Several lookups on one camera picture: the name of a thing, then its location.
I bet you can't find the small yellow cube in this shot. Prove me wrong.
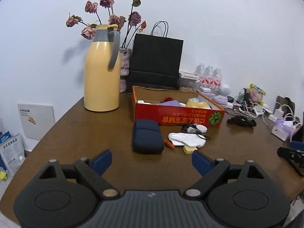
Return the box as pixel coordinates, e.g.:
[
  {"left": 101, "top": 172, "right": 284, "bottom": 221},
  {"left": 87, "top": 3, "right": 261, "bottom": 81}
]
[{"left": 183, "top": 146, "right": 197, "bottom": 155}]

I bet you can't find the white cloth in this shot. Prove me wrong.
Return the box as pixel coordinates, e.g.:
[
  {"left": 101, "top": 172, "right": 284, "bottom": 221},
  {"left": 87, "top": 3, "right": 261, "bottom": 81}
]
[{"left": 168, "top": 133, "right": 206, "bottom": 148}]

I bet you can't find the white round lid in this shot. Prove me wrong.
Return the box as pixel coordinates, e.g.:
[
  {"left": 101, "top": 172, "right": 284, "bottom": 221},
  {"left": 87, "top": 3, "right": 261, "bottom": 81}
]
[{"left": 195, "top": 125, "right": 208, "bottom": 133}]

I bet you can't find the navy blue pouch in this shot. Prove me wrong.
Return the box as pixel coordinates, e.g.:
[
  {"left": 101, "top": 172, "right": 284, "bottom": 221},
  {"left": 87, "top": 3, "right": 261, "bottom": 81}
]
[{"left": 132, "top": 119, "right": 164, "bottom": 154}]

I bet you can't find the yellow white plush toy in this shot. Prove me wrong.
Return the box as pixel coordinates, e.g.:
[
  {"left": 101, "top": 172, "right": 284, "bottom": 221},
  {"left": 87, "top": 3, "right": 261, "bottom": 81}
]
[{"left": 186, "top": 101, "right": 211, "bottom": 109}]

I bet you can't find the bubble wrap packet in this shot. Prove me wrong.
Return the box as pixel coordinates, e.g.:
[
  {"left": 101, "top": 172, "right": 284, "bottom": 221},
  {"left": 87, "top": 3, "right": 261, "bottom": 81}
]
[{"left": 188, "top": 97, "right": 199, "bottom": 103}]

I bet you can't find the purple knitted cloth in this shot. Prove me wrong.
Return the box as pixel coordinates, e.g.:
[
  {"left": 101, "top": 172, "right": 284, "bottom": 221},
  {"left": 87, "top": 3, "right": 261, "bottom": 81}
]
[{"left": 160, "top": 100, "right": 182, "bottom": 107}]

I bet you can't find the red fabric rose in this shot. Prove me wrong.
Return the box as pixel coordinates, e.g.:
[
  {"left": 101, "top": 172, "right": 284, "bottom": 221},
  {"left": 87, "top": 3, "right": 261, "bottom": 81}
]
[{"left": 163, "top": 97, "right": 174, "bottom": 102}]

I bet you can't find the white purple gift box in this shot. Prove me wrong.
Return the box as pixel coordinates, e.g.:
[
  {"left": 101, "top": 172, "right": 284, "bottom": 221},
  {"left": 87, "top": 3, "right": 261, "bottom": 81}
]
[{"left": 272, "top": 118, "right": 302, "bottom": 142}]

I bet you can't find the black cloth glove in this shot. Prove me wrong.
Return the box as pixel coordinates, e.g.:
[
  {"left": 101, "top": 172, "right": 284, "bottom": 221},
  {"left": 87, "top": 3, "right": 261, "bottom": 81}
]
[{"left": 227, "top": 116, "right": 257, "bottom": 128}]

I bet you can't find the snack bag pink yellow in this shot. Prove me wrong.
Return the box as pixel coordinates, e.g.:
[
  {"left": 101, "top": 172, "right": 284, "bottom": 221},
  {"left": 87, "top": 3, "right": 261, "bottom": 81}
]
[{"left": 249, "top": 83, "right": 266, "bottom": 104}]

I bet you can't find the lilac fluffy scrunchie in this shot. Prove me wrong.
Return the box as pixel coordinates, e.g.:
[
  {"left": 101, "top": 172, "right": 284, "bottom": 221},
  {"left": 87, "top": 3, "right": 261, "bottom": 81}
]
[{"left": 213, "top": 95, "right": 228, "bottom": 105}]

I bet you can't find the red cardboard box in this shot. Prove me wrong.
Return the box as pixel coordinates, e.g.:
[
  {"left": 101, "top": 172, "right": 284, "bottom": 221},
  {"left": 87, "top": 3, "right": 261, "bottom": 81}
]
[{"left": 132, "top": 86, "right": 225, "bottom": 127}]

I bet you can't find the white round speaker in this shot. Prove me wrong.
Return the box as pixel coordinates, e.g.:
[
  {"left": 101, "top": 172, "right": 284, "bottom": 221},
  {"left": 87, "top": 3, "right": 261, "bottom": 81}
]
[{"left": 219, "top": 84, "right": 230, "bottom": 96}]

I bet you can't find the clear cereal container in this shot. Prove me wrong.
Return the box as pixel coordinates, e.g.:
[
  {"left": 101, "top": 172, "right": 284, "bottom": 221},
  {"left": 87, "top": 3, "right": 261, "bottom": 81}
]
[{"left": 178, "top": 78, "right": 199, "bottom": 93}]

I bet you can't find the water bottle middle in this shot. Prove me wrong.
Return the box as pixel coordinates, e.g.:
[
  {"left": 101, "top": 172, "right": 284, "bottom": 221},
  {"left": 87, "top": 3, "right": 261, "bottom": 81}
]
[{"left": 203, "top": 65, "right": 213, "bottom": 89}]

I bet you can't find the water bottle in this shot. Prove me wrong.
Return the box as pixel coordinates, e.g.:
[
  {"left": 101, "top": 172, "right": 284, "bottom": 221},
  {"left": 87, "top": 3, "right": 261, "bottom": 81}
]
[
  {"left": 212, "top": 67, "right": 222, "bottom": 93},
  {"left": 194, "top": 63, "right": 205, "bottom": 89},
  {"left": 203, "top": 65, "right": 213, "bottom": 89}
]

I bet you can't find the water bottle right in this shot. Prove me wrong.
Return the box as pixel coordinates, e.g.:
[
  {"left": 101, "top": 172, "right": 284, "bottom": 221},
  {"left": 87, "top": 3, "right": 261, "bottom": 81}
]
[{"left": 212, "top": 67, "right": 222, "bottom": 93}]

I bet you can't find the yellow thermos jug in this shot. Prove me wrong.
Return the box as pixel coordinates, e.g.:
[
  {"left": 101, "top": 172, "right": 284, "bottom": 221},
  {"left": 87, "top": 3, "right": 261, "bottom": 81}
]
[{"left": 83, "top": 24, "right": 121, "bottom": 112}]

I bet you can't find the water bottle left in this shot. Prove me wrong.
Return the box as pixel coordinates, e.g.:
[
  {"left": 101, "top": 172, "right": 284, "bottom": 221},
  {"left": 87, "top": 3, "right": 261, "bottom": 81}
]
[{"left": 194, "top": 63, "right": 205, "bottom": 89}]

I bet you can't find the black paper shopping bag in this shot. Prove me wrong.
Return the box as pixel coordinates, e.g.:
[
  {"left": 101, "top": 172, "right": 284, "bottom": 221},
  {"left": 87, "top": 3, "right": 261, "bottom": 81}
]
[{"left": 126, "top": 21, "right": 183, "bottom": 92}]

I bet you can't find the dried pink rose bouquet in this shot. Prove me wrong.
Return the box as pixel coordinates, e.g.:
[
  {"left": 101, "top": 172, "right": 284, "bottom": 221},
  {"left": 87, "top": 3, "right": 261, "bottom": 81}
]
[{"left": 65, "top": 0, "right": 148, "bottom": 50}]

